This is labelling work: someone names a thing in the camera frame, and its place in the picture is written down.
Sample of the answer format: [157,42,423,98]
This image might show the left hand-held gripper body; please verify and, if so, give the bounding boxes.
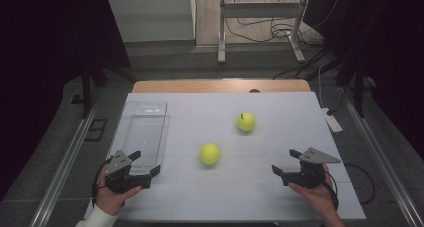
[104,149,152,194]

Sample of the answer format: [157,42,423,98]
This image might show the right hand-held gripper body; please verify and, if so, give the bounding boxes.
[281,147,342,190]

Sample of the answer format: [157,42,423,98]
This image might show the clear plastic container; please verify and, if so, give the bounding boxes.
[111,100,171,175]

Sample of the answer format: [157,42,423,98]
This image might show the yellow tennis ball dark mark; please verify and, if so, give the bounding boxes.
[236,111,257,133]

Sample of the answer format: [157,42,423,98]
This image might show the person's right hand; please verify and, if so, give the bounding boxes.
[288,163,338,219]

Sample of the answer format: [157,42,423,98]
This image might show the person's left hand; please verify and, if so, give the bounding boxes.
[95,163,143,217]

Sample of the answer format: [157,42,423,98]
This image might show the white power strip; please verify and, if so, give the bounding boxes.
[321,107,344,134]

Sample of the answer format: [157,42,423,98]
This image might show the black metal stand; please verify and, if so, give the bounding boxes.
[335,61,378,119]
[70,61,136,119]

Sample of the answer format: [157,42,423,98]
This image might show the wooden table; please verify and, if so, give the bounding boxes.
[132,79,312,94]

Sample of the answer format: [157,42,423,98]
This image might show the dark curtain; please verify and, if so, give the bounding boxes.
[302,0,424,161]
[0,0,132,201]

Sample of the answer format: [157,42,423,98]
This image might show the white cabinet panel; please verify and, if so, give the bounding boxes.
[106,0,197,44]

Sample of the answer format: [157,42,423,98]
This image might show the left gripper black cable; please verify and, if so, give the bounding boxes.
[91,157,113,209]

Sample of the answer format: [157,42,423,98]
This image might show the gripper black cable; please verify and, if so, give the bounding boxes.
[91,157,113,209]
[321,170,340,211]

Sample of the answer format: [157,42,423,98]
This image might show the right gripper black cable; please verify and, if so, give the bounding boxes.
[321,170,340,211]

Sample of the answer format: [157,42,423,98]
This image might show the black rectangular floor frame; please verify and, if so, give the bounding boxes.
[84,118,109,142]

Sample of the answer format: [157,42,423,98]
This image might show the black looped floor cable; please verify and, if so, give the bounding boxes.
[344,162,376,205]

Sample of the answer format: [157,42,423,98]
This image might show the aluminium floor rail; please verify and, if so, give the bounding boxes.
[29,101,101,227]
[342,86,424,227]

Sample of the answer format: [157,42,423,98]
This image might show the black power strip cable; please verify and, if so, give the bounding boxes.
[327,88,346,117]

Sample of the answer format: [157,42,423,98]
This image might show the white thin cable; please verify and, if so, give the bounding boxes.
[317,64,327,110]

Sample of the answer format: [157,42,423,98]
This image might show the tangled black floor cables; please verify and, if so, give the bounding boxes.
[224,0,334,50]

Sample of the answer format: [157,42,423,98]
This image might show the white metal stand frame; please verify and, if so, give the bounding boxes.
[217,0,312,65]

